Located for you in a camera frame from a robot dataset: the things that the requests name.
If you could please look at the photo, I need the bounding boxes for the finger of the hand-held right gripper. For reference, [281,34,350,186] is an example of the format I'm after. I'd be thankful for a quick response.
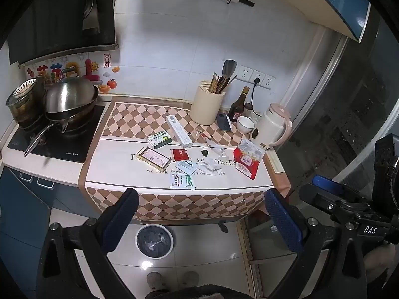
[312,175,375,204]
[299,183,353,222]

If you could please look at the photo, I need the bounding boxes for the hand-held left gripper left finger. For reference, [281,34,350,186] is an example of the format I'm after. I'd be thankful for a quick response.
[37,188,139,299]

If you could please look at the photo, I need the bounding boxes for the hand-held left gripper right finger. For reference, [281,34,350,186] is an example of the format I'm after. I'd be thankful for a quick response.
[263,188,365,299]

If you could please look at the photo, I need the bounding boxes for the white round trash bin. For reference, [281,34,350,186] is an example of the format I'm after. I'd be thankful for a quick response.
[135,224,174,259]

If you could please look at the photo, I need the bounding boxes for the red white snack bag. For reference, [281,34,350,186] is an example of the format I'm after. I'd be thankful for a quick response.
[233,137,266,180]

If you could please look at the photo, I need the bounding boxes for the person's right forearm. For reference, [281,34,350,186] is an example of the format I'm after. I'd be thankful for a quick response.
[362,243,397,275]

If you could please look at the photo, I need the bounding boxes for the checkered table mat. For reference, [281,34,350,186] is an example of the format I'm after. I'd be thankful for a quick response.
[78,96,292,225]

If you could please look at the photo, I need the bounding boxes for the green white sachet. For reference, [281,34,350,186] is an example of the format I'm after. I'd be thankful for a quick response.
[170,172,197,191]

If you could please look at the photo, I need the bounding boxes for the person's grey shoe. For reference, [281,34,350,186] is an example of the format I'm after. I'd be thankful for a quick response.
[182,271,200,289]
[146,272,168,291]

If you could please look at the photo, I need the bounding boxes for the white pink electric kettle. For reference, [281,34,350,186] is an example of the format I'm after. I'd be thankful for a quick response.
[249,102,293,148]

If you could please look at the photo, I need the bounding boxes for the white blue sachet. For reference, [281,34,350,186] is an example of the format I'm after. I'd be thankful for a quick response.
[174,160,199,177]

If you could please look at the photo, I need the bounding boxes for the glass sliding door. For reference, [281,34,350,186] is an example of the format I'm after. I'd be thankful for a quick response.
[282,15,399,256]

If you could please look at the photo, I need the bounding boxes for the black induction cooktop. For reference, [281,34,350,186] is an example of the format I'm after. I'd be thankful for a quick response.
[7,104,107,164]

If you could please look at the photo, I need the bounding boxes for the red sachet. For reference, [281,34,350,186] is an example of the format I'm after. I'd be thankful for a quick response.
[170,148,190,163]

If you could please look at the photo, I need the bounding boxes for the green white medicine box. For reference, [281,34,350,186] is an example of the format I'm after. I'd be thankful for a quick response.
[147,130,172,149]

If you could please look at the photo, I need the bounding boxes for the crumpled white paper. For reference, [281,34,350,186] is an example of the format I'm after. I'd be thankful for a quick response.
[199,158,222,177]

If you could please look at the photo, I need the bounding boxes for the white bowl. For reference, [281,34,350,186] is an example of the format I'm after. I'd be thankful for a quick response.
[236,115,258,134]

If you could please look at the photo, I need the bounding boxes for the blue lower cabinet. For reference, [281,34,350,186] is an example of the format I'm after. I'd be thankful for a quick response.
[0,165,101,287]

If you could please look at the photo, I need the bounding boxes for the blue cabinet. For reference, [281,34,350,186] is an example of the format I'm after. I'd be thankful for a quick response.
[0,165,101,287]
[296,0,372,43]

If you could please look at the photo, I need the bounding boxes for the long white box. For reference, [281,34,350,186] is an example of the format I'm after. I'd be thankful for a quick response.
[165,114,193,149]

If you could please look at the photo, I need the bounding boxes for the person's dark clothing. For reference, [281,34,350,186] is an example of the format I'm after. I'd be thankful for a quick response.
[145,283,238,299]

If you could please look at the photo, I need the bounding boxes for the dark sauce bottle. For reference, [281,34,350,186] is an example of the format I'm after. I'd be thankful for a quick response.
[228,86,251,123]

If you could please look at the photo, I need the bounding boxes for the steel wok with lid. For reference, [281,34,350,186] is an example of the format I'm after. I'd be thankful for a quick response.
[24,67,100,158]

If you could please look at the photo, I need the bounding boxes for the cream utensil holder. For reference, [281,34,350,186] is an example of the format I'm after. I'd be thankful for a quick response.
[189,81,226,125]

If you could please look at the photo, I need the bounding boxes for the steel pot with lid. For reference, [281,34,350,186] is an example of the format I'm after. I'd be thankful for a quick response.
[5,80,47,129]

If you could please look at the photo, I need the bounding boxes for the bundle of chopsticks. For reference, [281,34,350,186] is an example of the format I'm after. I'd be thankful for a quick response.
[208,72,238,94]

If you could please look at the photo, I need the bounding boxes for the metal spatula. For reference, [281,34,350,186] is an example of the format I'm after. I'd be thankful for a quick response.
[222,59,238,83]

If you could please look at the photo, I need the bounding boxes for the striped bowl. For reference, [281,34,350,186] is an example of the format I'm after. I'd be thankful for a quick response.
[14,79,38,98]

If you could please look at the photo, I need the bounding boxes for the blue upper cabinet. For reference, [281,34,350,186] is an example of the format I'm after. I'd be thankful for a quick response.
[296,0,372,43]

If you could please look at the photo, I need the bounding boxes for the black range hood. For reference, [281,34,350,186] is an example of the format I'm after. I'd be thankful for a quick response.
[9,0,120,66]

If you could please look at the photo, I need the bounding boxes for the black plug with cable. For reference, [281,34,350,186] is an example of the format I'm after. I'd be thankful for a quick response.
[250,77,265,117]

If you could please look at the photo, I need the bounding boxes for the white wall socket panel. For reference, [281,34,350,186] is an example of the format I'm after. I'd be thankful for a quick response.
[235,65,277,89]

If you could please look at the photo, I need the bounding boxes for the colourful wall stickers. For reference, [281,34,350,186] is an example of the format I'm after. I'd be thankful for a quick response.
[26,53,121,95]

